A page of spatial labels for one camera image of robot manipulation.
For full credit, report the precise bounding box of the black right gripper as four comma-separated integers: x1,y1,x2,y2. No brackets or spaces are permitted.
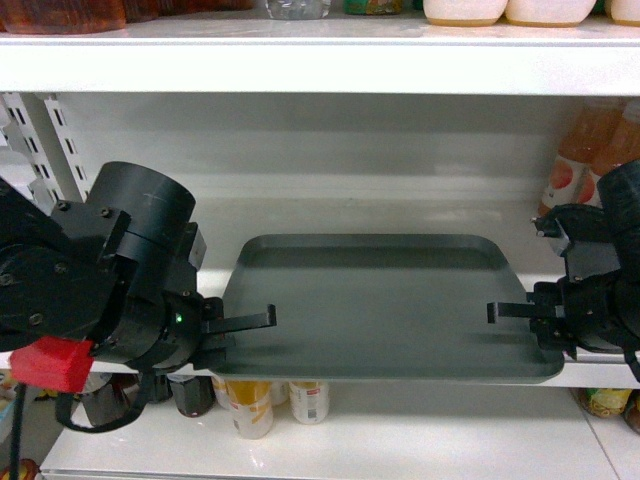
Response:
487,204,639,360

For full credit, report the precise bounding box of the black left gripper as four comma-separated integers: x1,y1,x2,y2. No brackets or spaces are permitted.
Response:
92,292,277,373

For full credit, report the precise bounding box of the grey rectangular serving tray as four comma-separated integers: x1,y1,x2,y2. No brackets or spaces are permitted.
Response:
218,234,564,384

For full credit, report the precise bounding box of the white upper shelf board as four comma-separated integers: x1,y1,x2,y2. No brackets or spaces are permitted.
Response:
1,10,639,96

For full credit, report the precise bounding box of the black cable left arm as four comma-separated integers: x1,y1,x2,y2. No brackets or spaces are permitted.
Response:
7,382,29,480

